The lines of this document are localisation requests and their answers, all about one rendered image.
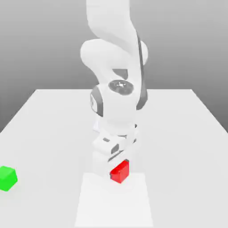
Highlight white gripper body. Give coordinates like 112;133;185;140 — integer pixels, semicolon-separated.
92;148;134;179

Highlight small red cube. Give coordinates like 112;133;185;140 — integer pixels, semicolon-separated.
110;159;130;184

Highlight small green cube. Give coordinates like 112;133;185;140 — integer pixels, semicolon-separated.
0;165;18;192

